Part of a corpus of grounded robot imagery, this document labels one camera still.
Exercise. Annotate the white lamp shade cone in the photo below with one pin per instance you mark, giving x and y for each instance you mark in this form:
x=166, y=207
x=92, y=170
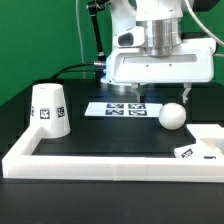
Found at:
x=49, y=111

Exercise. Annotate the white lamp bulb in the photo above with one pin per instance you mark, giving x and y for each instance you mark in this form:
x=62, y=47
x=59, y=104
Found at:
x=172, y=116

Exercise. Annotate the white U-shaped frame wall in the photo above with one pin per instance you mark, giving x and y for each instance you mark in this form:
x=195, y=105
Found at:
x=20, y=163

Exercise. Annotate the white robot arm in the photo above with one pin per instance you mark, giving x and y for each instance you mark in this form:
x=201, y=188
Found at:
x=148, y=47

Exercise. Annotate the white marker tag sheet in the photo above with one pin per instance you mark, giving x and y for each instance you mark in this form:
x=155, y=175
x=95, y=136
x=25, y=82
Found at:
x=101, y=109

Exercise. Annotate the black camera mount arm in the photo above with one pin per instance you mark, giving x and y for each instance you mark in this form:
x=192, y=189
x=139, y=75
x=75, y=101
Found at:
x=94, y=7

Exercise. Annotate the white lamp base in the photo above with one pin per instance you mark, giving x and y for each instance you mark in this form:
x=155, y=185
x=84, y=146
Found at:
x=209, y=143

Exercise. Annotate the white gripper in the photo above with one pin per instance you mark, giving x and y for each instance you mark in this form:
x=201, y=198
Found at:
x=190, y=62

